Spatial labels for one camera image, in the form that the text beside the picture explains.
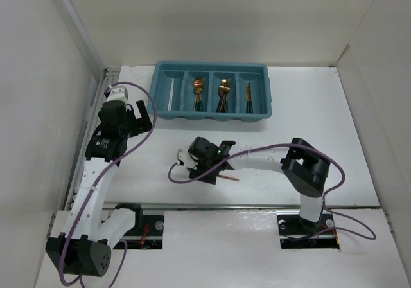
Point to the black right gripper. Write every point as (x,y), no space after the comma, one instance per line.
(198,171)

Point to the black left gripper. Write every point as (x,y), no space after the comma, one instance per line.
(139,124)

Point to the gold spoon green handle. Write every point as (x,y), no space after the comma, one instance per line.
(198,100)

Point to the rose gold fork green handle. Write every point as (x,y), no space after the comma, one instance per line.
(224,104)

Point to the gold knife green handle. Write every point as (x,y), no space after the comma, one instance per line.
(248,110)
(248,89)

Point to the rose gold fork all metal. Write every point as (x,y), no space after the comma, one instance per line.
(221,92)

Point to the copper slotted spoon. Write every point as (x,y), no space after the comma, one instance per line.
(198,84)

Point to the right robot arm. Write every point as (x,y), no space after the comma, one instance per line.
(306,170)

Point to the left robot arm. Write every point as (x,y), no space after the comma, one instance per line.
(85,244)

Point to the blue plastic cutlery tray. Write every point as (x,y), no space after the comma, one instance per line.
(174,96)

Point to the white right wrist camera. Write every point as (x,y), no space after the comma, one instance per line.
(184,159)

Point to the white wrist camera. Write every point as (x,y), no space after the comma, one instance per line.
(117,93)
(184,159)

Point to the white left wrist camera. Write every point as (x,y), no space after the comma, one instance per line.
(117,93)

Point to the aluminium rail left side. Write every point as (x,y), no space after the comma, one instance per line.
(94,100)

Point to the aluminium rail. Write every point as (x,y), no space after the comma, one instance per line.
(94,100)
(180,206)

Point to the aluminium rail front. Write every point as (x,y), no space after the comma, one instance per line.
(180,206)

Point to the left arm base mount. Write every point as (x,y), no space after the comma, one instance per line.
(147,232)

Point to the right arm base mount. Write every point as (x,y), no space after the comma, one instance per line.
(298,233)

